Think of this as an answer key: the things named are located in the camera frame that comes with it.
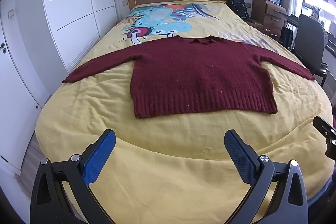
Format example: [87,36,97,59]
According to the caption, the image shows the black backpack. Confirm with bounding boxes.
[226,0,250,20]

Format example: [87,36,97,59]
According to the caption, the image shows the yellow printed blanket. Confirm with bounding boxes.
[34,0,336,224]

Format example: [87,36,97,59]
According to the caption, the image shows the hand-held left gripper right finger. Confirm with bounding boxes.
[224,130,308,224]

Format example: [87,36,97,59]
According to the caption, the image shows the wooden drawer cabinet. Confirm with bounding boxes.
[251,0,288,39]

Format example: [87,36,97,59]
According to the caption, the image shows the dark office chair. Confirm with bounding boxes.
[291,14,329,81]

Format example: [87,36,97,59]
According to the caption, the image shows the black shopping bag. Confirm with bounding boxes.
[280,24,298,47]

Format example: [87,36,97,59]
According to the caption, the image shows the white wardrobe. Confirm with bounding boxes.
[40,0,118,75]

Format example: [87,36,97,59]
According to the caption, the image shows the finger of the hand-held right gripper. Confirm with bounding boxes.
[312,115,336,146]

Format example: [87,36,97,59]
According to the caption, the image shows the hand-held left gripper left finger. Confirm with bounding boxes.
[30,129,116,224]

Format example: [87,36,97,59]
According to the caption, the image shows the white door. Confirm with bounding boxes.
[0,0,51,173]

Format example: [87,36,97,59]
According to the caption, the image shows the dark red knitted sweater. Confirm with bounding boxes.
[62,35,316,119]

